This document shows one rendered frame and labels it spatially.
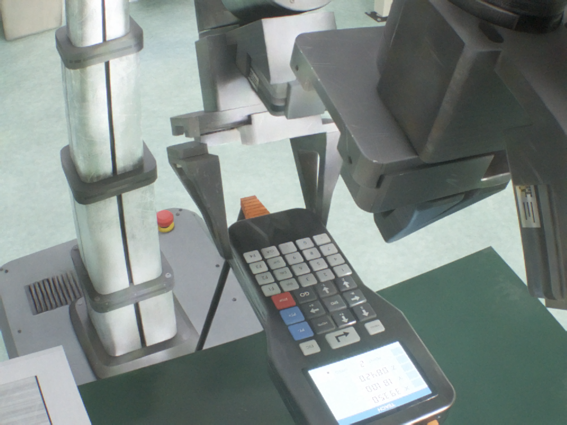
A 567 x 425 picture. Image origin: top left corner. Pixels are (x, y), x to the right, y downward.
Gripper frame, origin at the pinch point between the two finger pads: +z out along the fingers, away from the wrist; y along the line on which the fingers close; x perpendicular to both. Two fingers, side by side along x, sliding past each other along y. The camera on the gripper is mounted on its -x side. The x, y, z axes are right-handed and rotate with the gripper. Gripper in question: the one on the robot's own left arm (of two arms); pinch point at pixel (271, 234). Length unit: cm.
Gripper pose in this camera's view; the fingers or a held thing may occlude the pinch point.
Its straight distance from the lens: 48.0
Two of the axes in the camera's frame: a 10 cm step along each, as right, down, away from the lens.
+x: -3.7, -1.5, 9.2
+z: 1.5, 9.6, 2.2
